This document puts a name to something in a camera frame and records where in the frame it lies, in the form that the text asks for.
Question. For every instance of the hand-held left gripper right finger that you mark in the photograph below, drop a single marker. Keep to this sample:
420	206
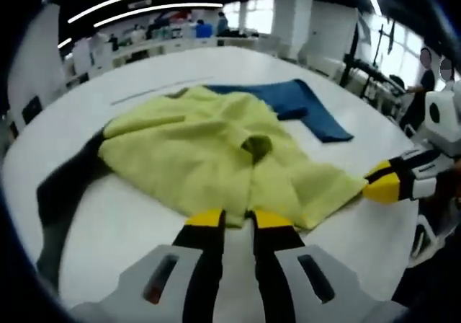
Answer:
273	265

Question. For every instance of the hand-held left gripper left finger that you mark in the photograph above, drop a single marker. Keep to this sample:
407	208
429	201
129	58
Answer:
205	265

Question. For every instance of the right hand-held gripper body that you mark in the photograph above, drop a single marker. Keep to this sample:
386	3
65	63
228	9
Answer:
446	128

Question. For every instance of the yellow blue black garment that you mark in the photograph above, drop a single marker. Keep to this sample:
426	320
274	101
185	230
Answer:
187	139

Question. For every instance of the person's right hand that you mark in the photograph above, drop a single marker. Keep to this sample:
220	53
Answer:
450	187

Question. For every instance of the person's dark clothing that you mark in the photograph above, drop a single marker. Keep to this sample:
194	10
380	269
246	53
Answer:
432	287

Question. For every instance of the black metal stand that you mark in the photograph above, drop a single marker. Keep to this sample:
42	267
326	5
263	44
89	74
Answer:
351	56

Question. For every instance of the white office desks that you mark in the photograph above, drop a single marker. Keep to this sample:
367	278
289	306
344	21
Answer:
173	47

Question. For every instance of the black monitor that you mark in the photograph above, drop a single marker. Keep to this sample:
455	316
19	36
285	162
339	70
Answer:
31	109

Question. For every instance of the ceiling air vent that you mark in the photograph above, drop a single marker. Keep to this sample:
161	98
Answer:
139	4

